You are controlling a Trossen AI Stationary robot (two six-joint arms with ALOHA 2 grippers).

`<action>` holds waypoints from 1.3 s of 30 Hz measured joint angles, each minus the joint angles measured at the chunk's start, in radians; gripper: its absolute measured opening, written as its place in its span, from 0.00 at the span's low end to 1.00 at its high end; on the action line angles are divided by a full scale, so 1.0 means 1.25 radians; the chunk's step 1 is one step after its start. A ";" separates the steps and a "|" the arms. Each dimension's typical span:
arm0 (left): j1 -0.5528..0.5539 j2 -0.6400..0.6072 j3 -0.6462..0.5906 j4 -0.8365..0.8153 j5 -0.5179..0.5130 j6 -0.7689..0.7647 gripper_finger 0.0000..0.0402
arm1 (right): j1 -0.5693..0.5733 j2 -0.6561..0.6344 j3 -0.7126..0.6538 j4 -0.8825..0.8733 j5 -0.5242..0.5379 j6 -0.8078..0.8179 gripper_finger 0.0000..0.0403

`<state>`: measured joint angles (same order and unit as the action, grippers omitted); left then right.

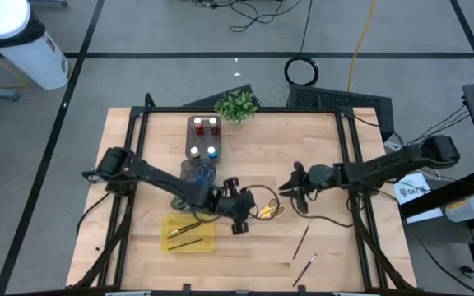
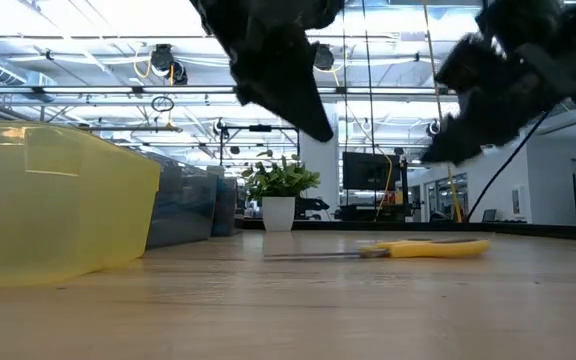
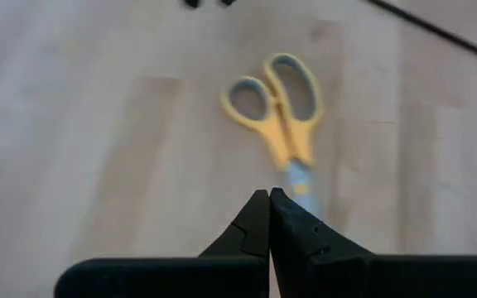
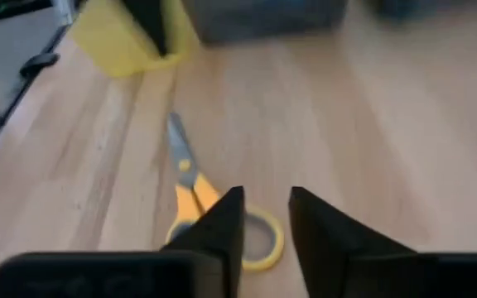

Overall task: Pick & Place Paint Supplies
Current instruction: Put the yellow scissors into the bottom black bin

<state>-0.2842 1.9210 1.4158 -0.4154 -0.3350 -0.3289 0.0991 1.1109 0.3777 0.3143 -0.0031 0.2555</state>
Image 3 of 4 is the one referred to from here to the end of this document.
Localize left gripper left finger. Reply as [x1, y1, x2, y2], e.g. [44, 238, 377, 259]
[53, 189, 271, 298]

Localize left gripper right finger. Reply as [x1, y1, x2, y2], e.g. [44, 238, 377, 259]
[269, 187, 477, 298]

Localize yellow handled scissors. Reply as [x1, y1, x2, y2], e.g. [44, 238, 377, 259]
[219, 52, 325, 220]

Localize black paintbrush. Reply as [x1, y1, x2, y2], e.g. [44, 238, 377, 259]
[364, 0, 477, 67]

